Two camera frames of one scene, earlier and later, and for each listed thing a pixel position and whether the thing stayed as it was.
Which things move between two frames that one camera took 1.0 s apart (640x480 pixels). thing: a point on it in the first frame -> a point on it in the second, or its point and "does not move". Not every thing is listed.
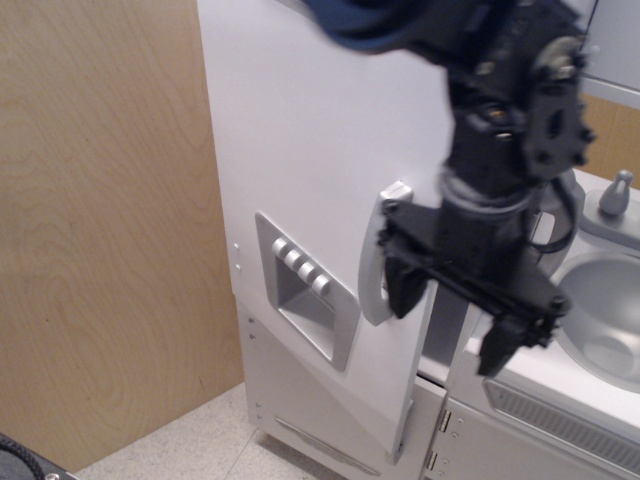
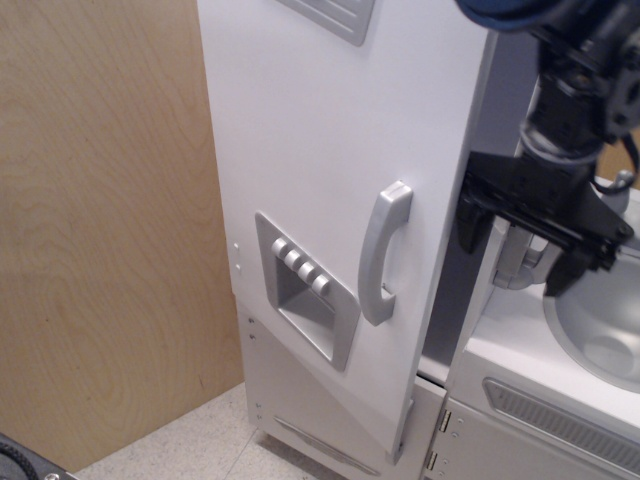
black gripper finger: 499,342 -> 565,269
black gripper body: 478,252 -> 558,199
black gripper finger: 405,284 -> 473,220
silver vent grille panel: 600,440 does not move
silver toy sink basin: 600,336 does not move
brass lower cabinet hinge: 431,461 does not move
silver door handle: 374,307 does not move
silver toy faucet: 615,201 does not move
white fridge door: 321,138 does not move
